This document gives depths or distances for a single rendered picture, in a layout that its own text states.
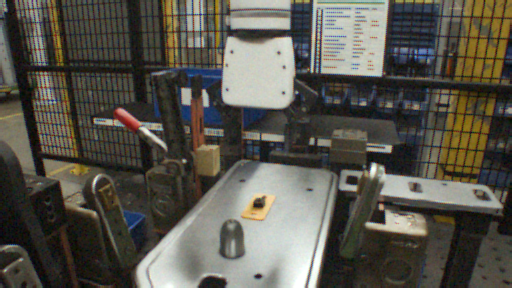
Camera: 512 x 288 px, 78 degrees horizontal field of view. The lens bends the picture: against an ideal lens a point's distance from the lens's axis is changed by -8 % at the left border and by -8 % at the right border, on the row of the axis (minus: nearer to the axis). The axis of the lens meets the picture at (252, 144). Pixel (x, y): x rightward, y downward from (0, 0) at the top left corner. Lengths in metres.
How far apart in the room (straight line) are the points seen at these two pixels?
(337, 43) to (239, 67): 0.58
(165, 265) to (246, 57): 0.29
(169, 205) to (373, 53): 0.70
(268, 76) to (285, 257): 0.24
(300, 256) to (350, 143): 0.35
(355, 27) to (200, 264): 0.78
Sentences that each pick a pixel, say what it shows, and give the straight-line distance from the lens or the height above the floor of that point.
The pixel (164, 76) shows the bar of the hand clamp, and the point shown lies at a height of 1.21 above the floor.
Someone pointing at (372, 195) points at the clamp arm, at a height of 1.08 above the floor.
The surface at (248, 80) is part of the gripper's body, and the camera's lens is 0.48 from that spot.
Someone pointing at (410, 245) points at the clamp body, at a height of 1.02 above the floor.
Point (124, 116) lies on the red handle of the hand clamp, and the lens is 0.63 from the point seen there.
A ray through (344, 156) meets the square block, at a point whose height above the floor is 1.02.
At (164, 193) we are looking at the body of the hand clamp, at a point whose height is 1.01.
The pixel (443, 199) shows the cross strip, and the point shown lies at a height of 1.00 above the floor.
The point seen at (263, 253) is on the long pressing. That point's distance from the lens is 0.47.
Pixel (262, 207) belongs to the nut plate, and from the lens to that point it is 0.57.
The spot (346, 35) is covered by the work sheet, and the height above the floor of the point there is 1.27.
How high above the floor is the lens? 1.28
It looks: 19 degrees down
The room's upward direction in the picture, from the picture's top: straight up
